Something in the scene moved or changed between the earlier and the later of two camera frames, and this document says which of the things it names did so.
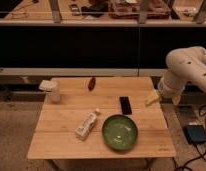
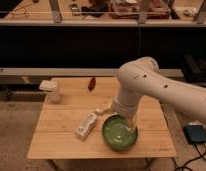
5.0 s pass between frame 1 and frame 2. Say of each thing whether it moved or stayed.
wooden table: stayed
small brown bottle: stayed
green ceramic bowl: stayed
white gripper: moved
